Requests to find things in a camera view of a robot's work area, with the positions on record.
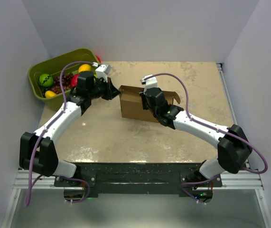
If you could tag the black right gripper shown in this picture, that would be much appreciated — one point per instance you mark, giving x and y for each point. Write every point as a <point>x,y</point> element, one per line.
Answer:
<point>143,99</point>

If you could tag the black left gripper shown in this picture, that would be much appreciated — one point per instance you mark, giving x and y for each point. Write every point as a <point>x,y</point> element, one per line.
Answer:
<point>111,92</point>

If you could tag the brown cardboard box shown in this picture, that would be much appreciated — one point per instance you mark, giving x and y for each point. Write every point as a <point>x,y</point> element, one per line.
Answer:
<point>131,106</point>

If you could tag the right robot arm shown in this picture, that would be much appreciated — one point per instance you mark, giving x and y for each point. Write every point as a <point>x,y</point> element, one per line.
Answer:
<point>230,142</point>

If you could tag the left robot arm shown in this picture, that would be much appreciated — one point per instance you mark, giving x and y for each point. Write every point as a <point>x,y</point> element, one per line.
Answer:
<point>38,149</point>

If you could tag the yellow toy lemon back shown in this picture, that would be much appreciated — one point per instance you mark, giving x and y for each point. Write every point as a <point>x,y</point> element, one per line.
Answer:
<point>84,67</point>

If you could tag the yellow toy lemon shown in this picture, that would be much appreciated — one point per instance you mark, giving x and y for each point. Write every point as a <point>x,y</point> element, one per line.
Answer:
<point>84,67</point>
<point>49,94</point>

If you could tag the red dragon fruit toy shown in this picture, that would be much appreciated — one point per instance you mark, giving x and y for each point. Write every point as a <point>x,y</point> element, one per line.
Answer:
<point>74,80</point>

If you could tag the purple toy grapes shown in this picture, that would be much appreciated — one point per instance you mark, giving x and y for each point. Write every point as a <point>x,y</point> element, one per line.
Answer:
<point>66,83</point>

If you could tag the yellow toy lemon front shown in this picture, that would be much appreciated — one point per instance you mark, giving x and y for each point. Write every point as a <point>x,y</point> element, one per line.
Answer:
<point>49,94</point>

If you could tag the green plastic bin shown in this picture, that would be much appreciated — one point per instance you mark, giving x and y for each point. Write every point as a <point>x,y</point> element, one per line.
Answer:
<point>54,67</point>

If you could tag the green toy ball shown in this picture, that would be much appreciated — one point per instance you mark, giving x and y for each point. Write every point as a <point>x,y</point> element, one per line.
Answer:
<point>45,80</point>

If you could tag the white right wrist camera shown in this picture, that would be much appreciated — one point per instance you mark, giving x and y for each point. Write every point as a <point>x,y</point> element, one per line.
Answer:
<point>149,81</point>

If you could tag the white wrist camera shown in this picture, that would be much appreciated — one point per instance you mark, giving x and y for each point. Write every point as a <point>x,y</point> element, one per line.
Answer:
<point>149,81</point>
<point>102,71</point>

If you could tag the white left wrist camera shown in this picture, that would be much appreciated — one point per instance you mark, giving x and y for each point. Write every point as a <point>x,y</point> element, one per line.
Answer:
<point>102,71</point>

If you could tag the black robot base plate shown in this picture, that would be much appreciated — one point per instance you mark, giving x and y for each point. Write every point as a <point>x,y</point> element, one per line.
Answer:
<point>138,178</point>

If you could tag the aluminium frame rail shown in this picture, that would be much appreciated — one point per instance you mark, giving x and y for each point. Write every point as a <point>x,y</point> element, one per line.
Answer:
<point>259,191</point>

